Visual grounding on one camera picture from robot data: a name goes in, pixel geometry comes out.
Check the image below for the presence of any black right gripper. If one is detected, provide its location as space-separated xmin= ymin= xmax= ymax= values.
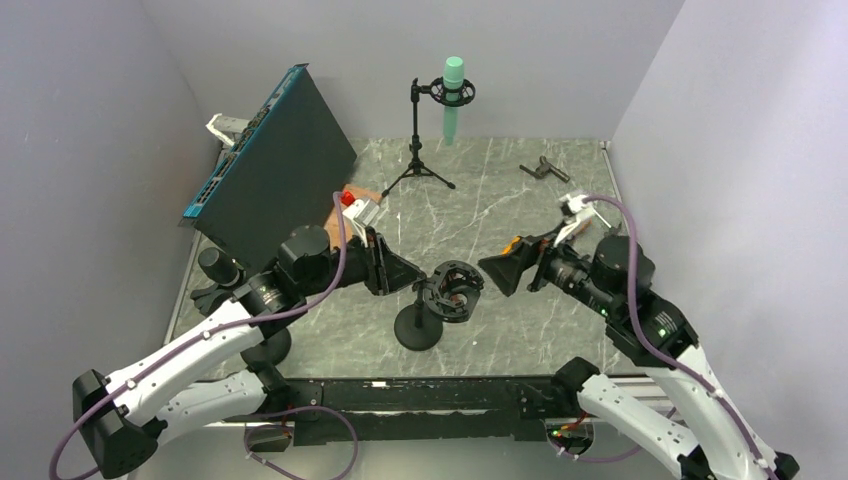
xmin=478 ymin=218 xmax=618 ymax=317

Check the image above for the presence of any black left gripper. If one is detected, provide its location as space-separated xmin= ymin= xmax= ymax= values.
xmin=304 ymin=228 xmax=427 ymax=297

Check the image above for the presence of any black shock-mount desk stand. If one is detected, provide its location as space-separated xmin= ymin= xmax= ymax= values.
xmin=394 ymin=260 xmax=484 ymax=351

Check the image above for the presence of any black clip desk mic stand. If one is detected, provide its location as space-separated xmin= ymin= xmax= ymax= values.
xmin=240 ymin=328 xmax=292 ymax=371

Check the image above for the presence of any black microphone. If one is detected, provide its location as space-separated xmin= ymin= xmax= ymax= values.
xmin=197 ymin=247 xmax=243 ymax=288

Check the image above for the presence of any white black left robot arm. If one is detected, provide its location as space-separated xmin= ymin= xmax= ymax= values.
xmin=72 ymin=225 xmax=424 ymax=479

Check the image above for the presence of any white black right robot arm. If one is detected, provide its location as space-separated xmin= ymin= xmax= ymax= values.
xmin=478 ymin=235 xmax=800 ymax=479

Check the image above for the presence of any black tripod mic stand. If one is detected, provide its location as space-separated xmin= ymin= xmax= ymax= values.
xmin=381 ymin=77 xmax=476 ymax=198

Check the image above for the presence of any mint green microphone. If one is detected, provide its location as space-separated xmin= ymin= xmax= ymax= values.
xmin=442 ymin=56 xmax=465 ymax=145

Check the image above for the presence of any wooden board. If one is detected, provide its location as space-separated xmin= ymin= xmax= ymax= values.
xmin=324 ymin=184 xmax=382 ymax=248

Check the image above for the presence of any dark metal clamp tool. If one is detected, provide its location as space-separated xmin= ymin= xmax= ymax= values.
xmin=519 ymin=155 xmax=571 ymax=183

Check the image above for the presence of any white power strip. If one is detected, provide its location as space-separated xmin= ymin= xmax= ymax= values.
xmin=205 ymin=113 xmax=256 ymax=149

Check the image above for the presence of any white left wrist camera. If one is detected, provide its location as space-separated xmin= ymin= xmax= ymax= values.
xmin=340 ymin=190 xmax=380 ymax=241

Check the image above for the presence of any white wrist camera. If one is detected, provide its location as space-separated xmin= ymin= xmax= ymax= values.
xmin=553 ymin=192 xmax=612 ymax=247
xmin=340 ymin=190 xmax=380 ymax=241

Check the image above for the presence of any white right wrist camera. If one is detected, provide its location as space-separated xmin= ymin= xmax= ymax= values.
xmin=553 ymin=192 xmax=612 ymax=247

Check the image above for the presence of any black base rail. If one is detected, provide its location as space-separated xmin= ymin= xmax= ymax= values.
xmin=247 ymin=375 xmax=582 ymax=446

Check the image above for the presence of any blue black network switch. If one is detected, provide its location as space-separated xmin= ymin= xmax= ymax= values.
xmin=181 ymin=63 xmax=357 ymax=272

